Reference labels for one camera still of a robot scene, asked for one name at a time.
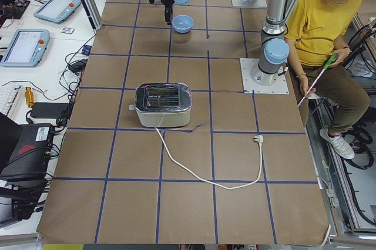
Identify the lower teach pendant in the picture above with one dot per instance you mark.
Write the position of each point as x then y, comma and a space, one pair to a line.
26, 48

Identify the white toaster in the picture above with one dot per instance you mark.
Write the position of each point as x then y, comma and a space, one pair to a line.
163, 105

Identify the black power adapter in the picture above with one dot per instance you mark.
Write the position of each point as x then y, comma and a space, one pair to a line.
48, 110

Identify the upper teach pendant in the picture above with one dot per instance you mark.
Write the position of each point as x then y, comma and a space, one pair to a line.
56, 11

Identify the black laptop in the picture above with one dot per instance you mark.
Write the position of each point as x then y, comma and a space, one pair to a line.
24, 150

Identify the blue bowl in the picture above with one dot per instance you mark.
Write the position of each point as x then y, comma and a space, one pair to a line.
182, 23

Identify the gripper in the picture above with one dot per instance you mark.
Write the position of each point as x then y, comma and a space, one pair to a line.
167, 2

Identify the teach pendant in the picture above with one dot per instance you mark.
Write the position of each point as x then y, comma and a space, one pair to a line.
26, 48
56, 11

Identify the white keyboard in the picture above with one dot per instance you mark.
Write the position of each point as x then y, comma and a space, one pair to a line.
10, 97

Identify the green handled stick tool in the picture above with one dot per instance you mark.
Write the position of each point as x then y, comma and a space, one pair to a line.
330, 60

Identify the person in yellow shirt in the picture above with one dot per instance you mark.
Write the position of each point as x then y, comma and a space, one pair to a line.
315, 31

